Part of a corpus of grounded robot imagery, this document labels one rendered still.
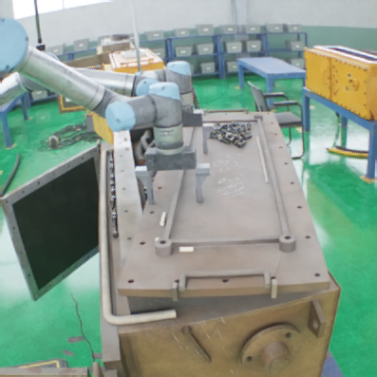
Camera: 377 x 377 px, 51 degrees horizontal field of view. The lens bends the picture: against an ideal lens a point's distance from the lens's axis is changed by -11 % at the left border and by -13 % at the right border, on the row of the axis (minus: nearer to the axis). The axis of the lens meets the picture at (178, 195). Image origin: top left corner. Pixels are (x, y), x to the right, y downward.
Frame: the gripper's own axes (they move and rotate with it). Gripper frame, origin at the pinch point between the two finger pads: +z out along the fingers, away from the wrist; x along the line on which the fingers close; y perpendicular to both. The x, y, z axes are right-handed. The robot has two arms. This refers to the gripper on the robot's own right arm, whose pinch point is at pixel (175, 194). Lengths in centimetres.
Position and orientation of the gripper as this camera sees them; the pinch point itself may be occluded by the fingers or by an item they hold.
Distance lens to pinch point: 121.7
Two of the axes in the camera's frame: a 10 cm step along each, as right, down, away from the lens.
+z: 0.9, 8.9, 4.4
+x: 9.9, -0.3, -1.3
